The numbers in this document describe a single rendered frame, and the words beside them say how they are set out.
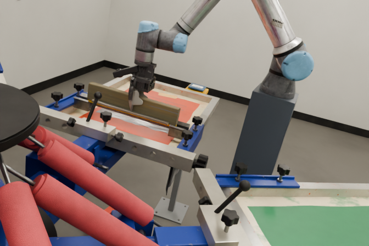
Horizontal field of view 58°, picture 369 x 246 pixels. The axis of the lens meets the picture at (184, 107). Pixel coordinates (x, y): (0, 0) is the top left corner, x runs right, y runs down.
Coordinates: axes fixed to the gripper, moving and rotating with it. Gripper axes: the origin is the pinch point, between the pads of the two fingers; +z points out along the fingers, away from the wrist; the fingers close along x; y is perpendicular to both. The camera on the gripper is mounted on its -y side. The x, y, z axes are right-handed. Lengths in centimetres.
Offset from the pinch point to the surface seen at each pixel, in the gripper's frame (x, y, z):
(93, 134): -33.1, 0.7, -0.7
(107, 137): -33.1, 5.8, -1.3
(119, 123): -0.6, -4.2, 9.4
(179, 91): 56, 6, 8
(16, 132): -85, 15, -27
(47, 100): 189, -177, 104
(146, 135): -3.7, 9.3, 9.5
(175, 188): 75, 12, 84
